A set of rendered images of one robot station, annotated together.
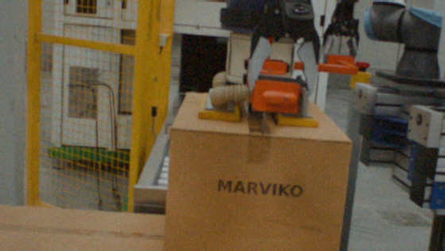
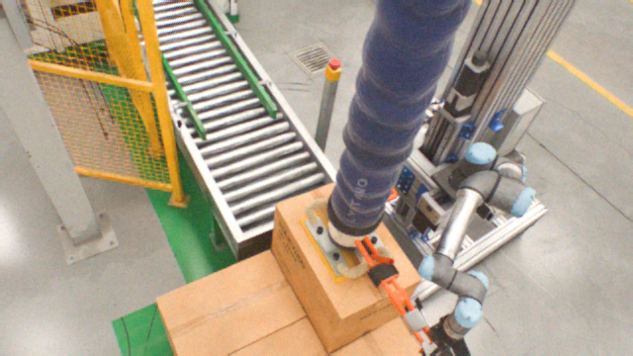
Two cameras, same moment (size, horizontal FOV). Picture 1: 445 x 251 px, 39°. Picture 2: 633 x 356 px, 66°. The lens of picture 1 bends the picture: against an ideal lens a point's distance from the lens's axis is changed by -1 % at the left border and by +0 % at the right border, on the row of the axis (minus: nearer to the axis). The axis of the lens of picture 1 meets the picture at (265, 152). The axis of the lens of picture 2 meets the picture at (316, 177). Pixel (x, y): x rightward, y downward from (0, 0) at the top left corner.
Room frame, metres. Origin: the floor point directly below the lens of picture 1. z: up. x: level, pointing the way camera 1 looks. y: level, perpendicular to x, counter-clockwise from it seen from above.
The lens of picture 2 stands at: (0.79, 0.80, 2.77)
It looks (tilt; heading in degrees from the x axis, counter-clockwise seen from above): 52 degrees down; 328
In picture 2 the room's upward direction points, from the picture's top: 11 degrees clockwise
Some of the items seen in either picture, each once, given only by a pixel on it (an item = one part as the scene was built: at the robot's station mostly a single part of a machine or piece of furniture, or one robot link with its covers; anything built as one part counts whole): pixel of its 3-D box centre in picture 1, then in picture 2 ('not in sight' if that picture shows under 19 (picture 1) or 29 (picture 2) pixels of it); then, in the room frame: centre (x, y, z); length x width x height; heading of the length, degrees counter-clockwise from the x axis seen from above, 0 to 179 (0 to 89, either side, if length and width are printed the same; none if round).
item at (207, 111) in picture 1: (220, 100); (327, 244); (1.65, 0.13, 0.97); 0.34 x 0.10 x 0.05; 5
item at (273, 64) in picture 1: (265, 73); (383, 273); (1.41, 0.02, 1.07); 0.10 x 0.08 x 0.06; 95
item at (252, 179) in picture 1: (249, 185); (339, 262); (1.65, 0.03, 0.74); 0.60 x 0.40 x 0.40; 5
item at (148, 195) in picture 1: (238, 200); (297, 219); (2.04, 0.07, 0.58); 0.70 x 0.03 x 0.06; 96
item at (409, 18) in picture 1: (422, 27); not in sight; (2.19, -0.49, 1.20); 0.13 x 0.12 x 0.14; 59
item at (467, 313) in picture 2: not in sight; (465, 315); (1.08, -0.02, 1.38); 0.09 x 0.08 x 0.11; 128
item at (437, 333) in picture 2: (288, 5); (446, 332); (1.09, -0.02, 1.22); 0.09 x 0.08 x 0.12; 5
